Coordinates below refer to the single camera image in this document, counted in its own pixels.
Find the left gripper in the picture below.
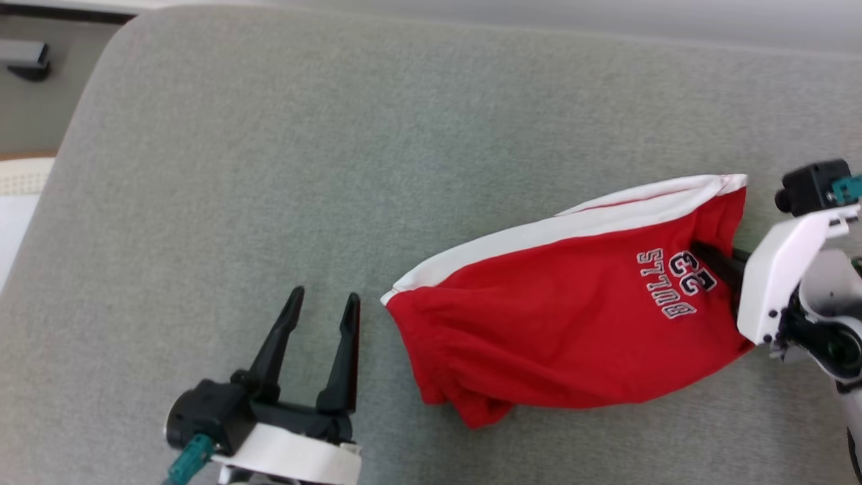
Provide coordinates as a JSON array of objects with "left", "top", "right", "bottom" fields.
[{"left": 165, "top": 286, "right": 363, "bottom": 485}]

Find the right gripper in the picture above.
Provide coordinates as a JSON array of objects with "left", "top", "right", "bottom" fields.
[{"left": 690, "top": 205, "right": 862, "bottom": 346}]

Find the red shorts white side band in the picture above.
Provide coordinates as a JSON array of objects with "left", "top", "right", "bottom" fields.
[{"left": 380, "top": 174, "right": 755, "bottom": 430}]

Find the white perforated laundry basket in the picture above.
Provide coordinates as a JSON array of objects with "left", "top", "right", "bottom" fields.
[{"left": 0, "top": 158, "right": 57, "bottom": 292}]

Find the grey black floor object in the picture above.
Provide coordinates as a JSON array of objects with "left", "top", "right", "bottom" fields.
[{"left": 0, "top": 39, "right": 52, "bottom": 84}]

